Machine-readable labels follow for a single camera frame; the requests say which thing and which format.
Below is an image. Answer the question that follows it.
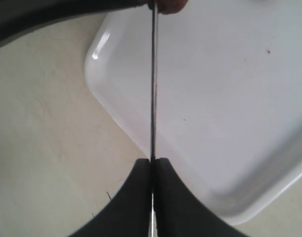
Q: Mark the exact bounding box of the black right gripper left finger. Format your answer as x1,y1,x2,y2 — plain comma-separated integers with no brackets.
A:
72,159,151,237

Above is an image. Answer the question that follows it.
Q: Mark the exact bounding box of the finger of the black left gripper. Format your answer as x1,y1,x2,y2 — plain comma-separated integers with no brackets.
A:
0,0,149,47

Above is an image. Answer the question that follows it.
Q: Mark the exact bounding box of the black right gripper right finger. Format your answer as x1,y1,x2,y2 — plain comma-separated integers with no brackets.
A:
154,158,242,237

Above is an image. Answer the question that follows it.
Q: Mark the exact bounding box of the thin metal skewer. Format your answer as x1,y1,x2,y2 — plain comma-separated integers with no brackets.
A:
150,0,159,237

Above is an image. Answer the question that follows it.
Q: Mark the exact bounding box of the white rectangular plastic tray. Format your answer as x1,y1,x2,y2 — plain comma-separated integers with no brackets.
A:
83,0,302,226

